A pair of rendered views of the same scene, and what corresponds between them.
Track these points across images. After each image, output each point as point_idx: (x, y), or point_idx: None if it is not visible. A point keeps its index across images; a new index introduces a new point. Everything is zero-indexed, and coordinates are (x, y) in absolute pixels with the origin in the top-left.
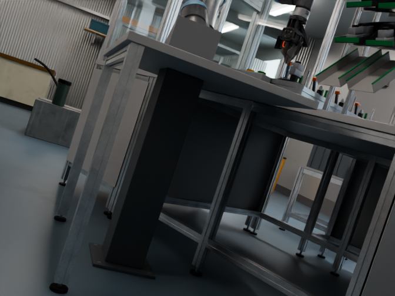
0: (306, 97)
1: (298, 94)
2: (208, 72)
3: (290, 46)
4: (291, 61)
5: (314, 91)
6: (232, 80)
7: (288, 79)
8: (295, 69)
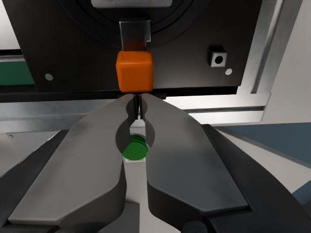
0: (302, 184)
1: (293, 191)
2: None
3: (61, 221)
4: (152, 81)
5: (298, 11)
6: None
7: (164, 44)
8: (166, 7)
